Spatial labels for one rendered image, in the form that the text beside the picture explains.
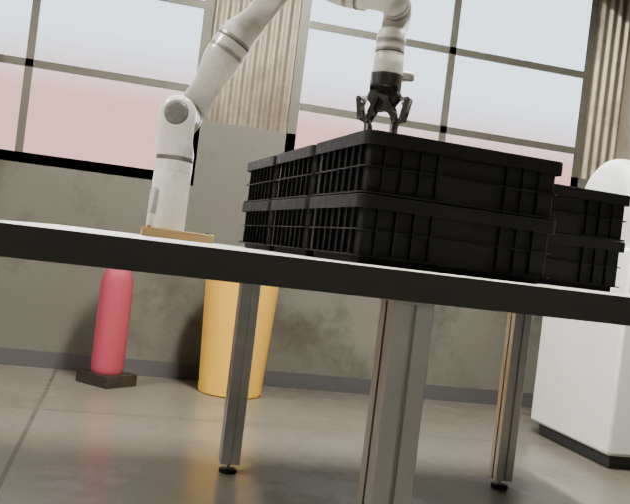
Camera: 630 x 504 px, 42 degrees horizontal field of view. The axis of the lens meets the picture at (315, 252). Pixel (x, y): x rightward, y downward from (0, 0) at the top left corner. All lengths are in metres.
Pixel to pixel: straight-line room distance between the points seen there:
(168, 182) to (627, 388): 2.13
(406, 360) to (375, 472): 0.16
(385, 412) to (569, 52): 3.90
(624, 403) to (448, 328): 1.32
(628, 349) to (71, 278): 2.54
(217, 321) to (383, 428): 2.70
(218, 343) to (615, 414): 1.72
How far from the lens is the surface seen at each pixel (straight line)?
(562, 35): 4.89
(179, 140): 2.04
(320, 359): 4.32
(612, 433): 3.51
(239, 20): 2.11
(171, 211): 2.02
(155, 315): 4.18
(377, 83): 1.96
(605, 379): 3.53
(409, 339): 1.15
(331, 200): 1.55
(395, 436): 1.16
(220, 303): 3.79
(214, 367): 3.84
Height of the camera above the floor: 0.71
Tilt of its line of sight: level
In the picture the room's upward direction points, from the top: 7 degrees clockwise
